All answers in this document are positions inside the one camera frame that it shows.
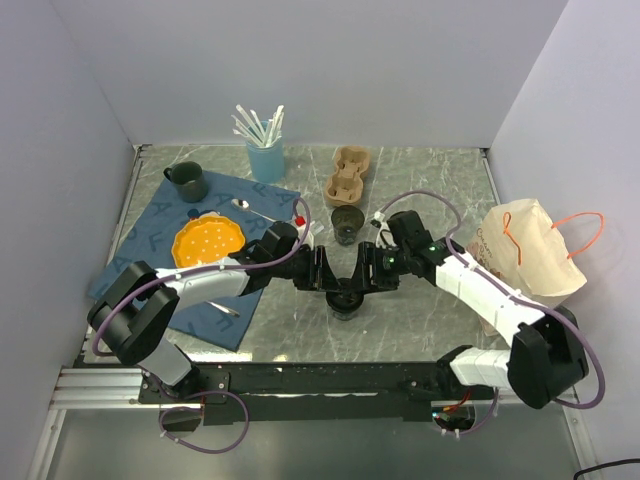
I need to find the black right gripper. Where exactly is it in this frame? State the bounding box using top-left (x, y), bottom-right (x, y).
top-left (345, 241), bottom-right (410, 294)

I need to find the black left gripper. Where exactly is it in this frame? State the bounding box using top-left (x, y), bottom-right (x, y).
top-left (272, 246), bottom-right (342, 293)

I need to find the black coffee cup lid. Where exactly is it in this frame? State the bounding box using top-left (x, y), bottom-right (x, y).
top-left (325, 291), bottom-right (364, 314)

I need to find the dark translucent coffee cup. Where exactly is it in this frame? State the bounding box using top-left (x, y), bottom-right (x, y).
top-left (331, 205), bottom-right (365, 246)

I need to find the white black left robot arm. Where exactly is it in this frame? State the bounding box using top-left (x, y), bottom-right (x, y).
top-left (87, 221), bottom-right (311, 402)

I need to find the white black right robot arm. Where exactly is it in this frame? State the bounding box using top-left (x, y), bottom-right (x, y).
top-left (352, 240), bottom-right (589, 409)

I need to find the brown paper takeout bag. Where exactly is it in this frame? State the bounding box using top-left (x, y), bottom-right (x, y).
top-left (466, 199), bottom-right (605, 308)

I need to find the blue lettered placemat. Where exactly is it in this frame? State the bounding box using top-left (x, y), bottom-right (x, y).
top-left (89, 171), bottom-right (300, 351)

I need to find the brown cardboard cup carrier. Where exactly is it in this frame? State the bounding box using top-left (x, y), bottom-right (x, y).
top-left (324, 146), bottom-right (371, 207)

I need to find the silver spoon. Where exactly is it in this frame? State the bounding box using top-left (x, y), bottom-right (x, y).
top-left (231, 198), bottom-right (276, 224)

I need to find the silver fork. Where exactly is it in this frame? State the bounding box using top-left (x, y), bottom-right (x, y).
top-left (209, 302), bottom-right (240, 318)

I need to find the orange dotted scalloped plate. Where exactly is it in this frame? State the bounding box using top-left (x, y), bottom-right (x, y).
top-left (171, 215), bottom-right (246, 268)

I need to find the blue straw holder cup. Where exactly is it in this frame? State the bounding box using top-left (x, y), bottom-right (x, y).
top-left (246, 138), bottom-right (285, 184)

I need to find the white wrapped straw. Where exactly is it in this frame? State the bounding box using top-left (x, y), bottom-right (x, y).
top-left (232, 115), bottom-right (263, 147)
top-left (236, 104), bottom-right (264, 147)
top-left (266, 105), bottom-right (284, 147)

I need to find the dark green mug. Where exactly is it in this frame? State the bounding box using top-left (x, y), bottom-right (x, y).
top-left (163, 161), bottom-right (208, 203)

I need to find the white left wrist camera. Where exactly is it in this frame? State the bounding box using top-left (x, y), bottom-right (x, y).
top-left (293, 216), bottom-right (324, 249)

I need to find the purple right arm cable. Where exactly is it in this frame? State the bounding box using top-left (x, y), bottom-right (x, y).
top-left (372, 189), bottom-right (607, 441)

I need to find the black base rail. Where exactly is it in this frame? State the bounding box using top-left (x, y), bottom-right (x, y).
top-left (52, 362), bottom-right (501, 426)

